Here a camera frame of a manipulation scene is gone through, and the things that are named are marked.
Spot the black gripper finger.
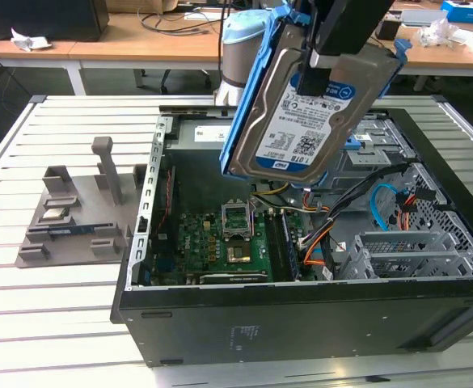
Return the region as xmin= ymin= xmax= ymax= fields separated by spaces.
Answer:
xmin=296 ymin=0 xmax=395 ymax=96

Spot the hard disk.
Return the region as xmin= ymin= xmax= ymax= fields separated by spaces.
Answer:
xmin=218 ymin=0 xmax=413 ymax=188

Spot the grey metal disk bay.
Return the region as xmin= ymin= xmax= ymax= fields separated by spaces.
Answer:
xmin=353 ymin=230 xmax=473 ymax=280

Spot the small black box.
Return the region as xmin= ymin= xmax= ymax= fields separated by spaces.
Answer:
xmin=375 ymin=18 xmax=402 ymax=41

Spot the flat grey box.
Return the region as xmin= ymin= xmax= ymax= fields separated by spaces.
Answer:
xmin=401 ymin=8 xmax=450 ymax=27

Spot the crumpled clear plastic bag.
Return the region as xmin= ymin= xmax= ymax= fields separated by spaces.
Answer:
xmin=416 ymin=18 xmax=459 ymax=48

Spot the blue cardboard box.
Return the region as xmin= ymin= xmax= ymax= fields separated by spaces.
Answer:
xmin=440 ymin=0 xmax=473 ymax=24

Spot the white box black inset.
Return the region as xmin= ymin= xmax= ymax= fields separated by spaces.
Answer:
xmin=450 ymin=30 xmax=473 ymax=56

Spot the grey metal drive cage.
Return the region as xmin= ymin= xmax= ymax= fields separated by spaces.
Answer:
xmin=300 ymin=108 xmax=417 ymax=211

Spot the white keyboard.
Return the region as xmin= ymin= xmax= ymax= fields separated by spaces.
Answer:
xmin=185 ymin=11 xmax=226 ymax=21

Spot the brown cardboard box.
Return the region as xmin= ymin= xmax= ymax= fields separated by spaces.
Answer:
xmin=106 ymin=0 xmax=179 ymax=15

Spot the metal socket cover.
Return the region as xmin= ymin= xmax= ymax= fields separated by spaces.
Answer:
xmin=221 ymin=200 xmax=251 ymax=240

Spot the grey power supply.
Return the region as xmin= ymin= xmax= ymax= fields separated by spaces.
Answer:
xmin=163 ymin=119 xmax=257 ymax=203

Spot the installed RAM stick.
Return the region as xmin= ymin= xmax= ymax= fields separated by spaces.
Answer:
xmin=281 ymin=210 xmax=302 ymax=280

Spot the black RAM slot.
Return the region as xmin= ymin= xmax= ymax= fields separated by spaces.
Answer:
xmin=264 ymin=212 xmax=288 ymax=283

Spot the CPU socket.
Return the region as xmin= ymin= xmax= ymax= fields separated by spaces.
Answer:
xmin=224 ymin=238 xmax=256 ymax=266

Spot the green motherboard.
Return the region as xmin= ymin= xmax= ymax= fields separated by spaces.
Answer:
xmin=150 ymin=209 xmax=318 ymax=284

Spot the black graphics card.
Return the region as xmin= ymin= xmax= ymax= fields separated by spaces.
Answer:
xmin=198 ymin=271 xmax=269 ymax=285

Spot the black computer tower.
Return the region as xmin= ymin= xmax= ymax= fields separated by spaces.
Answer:
xmin=0 ymin=0 xmax=110 ymax=43

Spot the black PC case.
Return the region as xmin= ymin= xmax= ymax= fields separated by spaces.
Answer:
xmin=110 ymin=104 xmax=473 ymax=369

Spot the grey parts rack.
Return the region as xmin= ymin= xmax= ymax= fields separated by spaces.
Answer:
xmin=14 ymin=136 xmax=146 ymax=270

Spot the crumpled white paper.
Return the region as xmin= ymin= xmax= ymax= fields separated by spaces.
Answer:
xmin=10 ymin=27 xmax=53 ymax=53

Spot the blue RAM stick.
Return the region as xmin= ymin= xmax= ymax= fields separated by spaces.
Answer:
xmin=48 ymin=226 xmax=96 ymax=238

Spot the black wire bundle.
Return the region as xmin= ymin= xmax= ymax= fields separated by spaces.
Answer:
xmin=298 ymin=161 xmax=419 ymax=250

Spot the yellow wire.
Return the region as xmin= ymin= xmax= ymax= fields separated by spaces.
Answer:
xmin=251 ymin=182 xmax=292 ymax=197

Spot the blue wire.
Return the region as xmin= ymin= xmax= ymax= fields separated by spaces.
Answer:
xmin=371 ymin=183 xmax=399 ymax=232

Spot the grey wire bundle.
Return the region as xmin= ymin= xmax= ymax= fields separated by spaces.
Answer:
xmin=251 ymin=196 xmax=330 ymax=213

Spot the orange red power wire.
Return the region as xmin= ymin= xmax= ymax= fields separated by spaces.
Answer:
xmin=395 ymin=192 xmax=419 ymax=232

